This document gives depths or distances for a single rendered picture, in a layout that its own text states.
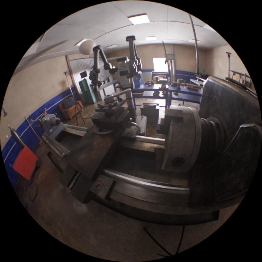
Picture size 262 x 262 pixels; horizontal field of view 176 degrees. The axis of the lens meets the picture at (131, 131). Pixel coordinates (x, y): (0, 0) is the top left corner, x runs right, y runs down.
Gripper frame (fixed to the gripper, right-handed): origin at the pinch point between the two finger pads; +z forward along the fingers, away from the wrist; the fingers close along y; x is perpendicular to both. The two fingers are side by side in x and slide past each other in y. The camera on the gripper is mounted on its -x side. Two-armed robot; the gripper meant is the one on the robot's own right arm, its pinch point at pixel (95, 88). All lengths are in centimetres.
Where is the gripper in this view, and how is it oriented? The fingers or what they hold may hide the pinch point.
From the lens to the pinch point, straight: 105.0
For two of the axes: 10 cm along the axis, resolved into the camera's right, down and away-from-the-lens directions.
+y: 9.7, 0.1, -2.3
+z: 0.3, 9.8, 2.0
